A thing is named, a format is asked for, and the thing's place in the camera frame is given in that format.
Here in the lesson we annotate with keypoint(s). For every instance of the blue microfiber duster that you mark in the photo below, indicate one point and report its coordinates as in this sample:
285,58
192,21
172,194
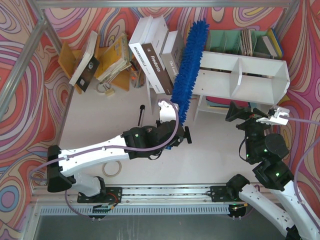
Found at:
189,68

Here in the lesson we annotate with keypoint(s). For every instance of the blue yellow book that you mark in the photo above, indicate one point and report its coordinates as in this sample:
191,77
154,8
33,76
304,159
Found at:
271,34

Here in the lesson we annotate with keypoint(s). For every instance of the masking tape roll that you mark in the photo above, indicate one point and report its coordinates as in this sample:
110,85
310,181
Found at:
112,169

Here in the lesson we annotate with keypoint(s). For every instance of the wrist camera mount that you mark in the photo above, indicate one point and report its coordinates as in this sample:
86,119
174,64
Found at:
277,115
168,111

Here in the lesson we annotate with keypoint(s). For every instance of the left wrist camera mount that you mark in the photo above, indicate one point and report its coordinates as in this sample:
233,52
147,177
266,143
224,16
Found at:
168,111

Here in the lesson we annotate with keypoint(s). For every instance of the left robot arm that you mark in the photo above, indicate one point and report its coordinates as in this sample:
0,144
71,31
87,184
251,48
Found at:
65,167

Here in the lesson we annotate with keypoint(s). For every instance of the small white shelf stand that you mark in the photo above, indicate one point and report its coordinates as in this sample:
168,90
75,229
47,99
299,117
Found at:
152,97

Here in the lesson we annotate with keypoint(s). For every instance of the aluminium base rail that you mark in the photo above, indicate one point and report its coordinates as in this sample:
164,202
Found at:
160,193

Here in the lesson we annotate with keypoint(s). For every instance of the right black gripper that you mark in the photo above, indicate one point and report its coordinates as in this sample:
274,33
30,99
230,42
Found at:
249,122

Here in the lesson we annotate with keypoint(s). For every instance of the stack of coloured folders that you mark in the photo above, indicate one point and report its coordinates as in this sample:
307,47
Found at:
215,102

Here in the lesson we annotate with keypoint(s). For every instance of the black white utility knife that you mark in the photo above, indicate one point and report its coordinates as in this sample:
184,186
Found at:
141,115

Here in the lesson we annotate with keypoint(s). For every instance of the black white paperback book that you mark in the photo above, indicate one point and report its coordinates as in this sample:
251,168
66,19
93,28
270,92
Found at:
86,63

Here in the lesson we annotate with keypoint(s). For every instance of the brown Fredonia book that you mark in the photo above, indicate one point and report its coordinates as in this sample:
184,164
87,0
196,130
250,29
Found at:
159,78

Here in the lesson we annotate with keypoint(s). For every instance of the black clip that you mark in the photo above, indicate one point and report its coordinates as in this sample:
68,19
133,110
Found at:
187,135

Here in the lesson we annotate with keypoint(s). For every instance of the white bookshelf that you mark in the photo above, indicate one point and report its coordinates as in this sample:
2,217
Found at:
237,77

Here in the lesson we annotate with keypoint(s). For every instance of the yellow wooden book rack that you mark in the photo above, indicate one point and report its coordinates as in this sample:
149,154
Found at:
67,59

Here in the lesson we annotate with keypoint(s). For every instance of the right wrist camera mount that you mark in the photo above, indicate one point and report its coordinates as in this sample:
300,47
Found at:
277,115

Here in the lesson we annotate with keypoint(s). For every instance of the white Mademoiselle book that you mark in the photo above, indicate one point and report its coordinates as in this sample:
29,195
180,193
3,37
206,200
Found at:
136,45

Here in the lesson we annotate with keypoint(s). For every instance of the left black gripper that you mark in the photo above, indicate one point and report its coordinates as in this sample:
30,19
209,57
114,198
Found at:
182,133

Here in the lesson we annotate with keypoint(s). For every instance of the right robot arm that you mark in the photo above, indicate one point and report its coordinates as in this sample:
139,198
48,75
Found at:
295,219

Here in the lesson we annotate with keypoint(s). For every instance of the green file organizer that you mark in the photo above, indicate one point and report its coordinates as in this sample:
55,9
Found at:
230,42

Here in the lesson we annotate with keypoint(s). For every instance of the pencil cup with pencils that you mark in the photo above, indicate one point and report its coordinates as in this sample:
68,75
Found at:
137,77

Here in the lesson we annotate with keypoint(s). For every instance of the grey Lonely City book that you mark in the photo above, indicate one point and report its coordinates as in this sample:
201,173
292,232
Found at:
172,53

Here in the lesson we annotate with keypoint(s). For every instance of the brass padlock with ring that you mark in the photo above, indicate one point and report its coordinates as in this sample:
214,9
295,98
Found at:
104,89

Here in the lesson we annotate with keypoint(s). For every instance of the yellow worn books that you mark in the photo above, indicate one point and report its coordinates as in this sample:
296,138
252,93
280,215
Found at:
114,59

